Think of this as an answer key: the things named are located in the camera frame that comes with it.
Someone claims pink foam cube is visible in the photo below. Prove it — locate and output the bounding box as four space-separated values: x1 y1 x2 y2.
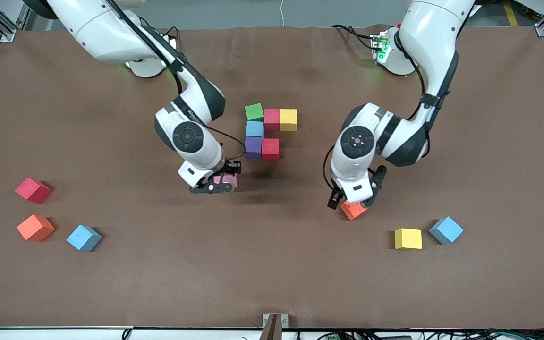
214 173 238 190

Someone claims purple foam cube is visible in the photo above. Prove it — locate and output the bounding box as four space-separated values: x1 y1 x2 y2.
244 136 264 160

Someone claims red foam cube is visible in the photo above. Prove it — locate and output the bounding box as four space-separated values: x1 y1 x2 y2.
263 109 281 132
261 138 281 162
15 178 52 204

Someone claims yellow foam cube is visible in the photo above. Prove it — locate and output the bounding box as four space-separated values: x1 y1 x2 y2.
280 109 298 132
394 228 423 251

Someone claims chipped orange foam cube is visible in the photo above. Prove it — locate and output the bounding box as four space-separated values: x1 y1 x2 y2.
340 201 369 221

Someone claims brown table mat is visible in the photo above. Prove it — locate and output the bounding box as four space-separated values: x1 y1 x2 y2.
0 26 544 330

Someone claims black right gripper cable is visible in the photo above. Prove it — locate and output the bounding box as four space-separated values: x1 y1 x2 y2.
205 124 247 163

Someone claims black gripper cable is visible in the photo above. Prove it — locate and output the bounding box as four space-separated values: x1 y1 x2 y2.
322 145 336 192
205 124 247 163

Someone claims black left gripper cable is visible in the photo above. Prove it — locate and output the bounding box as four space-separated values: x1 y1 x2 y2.
322 145 336 192

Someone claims grey metal bracket plate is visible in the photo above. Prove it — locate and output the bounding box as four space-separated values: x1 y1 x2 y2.
262 314 289 329

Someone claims dark camera mount pole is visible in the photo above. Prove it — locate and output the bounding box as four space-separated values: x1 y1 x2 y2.
259 314 283 340

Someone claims black base cable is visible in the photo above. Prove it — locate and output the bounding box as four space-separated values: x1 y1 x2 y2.
332 24 377 49

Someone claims black cable bundle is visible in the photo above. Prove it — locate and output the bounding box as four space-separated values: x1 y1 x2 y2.
296 328 544 340

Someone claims white table frame edge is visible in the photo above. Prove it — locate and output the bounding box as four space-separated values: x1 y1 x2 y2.
0 326 544 340

